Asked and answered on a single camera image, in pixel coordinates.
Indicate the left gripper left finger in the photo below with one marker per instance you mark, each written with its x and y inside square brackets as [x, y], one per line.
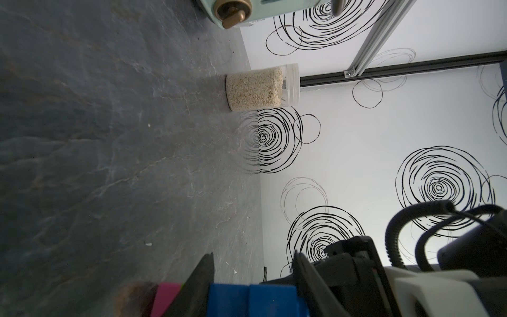
[192, 298]

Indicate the pink lego brick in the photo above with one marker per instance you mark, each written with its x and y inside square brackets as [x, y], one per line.
[165, 295]

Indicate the long blue lego brick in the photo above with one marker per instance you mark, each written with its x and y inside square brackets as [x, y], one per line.
[255, 300]

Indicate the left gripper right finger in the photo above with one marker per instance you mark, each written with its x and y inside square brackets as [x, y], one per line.
[314, 290]

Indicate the mint green toaster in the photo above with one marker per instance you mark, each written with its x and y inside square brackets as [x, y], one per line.
[227, 14]

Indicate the clear jar with grains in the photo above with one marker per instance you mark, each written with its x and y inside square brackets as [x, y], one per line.
[260, 89]

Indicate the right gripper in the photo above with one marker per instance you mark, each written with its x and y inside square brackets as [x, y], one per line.
[355, 275]

